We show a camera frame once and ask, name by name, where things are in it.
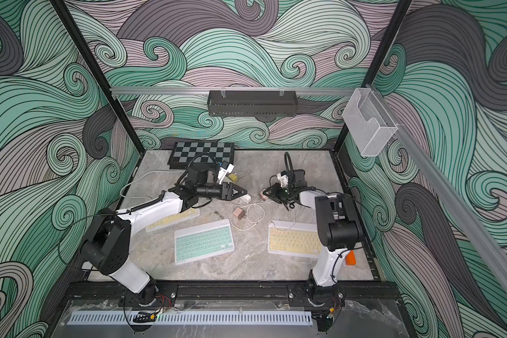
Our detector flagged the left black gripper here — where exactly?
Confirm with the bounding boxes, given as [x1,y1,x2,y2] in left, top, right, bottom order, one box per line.
[196,183,246,203]

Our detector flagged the green wireless keyboard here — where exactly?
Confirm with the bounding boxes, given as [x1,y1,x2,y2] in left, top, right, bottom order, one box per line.
[174,219,235,265]

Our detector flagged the white power strip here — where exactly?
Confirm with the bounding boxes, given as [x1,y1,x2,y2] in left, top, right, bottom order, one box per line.
[238,194,252,204]

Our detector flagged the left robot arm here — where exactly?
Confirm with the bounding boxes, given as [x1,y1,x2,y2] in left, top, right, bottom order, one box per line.
[80,163,248,306]

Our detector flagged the yellow keyboard left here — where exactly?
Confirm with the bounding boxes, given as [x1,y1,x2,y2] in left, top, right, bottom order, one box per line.
[145,208,201,232]

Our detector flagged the yellow keyboard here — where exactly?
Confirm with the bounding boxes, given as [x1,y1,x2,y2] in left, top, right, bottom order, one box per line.
[268,220,323,259]
[145,208,201,232]

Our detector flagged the yellow keyboard right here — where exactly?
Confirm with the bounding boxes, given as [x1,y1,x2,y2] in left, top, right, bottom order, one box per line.
[268,220,323,259]

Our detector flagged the yellow charger adapter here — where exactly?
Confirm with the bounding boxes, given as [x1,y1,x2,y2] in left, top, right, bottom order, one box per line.
[227,173,239,184]

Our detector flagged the black chessboard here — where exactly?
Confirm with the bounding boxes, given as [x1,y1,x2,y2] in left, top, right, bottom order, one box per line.
[168,141,235,170]

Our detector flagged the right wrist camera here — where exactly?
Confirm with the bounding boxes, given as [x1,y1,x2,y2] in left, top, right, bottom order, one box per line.
[277,171,290,188]

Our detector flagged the white power strip cord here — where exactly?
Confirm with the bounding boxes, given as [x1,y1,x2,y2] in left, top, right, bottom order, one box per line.
[119,170,187,199]

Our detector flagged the black wall tray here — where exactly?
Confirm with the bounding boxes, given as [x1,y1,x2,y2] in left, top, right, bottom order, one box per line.
[207,90,299,118]

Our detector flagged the clear plastic wall bin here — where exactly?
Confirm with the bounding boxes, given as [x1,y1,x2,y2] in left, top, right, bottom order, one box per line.
[342,88,398,157]

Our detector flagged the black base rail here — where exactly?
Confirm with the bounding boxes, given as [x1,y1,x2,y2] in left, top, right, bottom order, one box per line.
[60,280,404,311]

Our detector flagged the white slotted cable duct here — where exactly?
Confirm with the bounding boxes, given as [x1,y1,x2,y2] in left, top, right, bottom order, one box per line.
[66,311,313,326]

